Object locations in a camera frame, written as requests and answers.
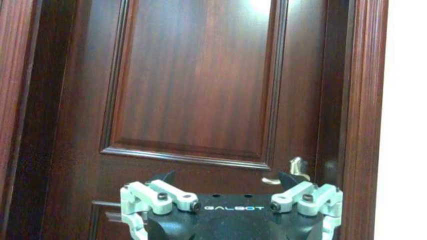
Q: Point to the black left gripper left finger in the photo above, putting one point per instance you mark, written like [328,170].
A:
[143,197]

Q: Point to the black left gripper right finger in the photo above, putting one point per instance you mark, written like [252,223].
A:
[310,195]

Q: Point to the dark red wooden door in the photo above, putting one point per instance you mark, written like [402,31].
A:
[200,100]

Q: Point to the dark red wooden door frame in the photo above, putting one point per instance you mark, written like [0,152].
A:
[363,112]

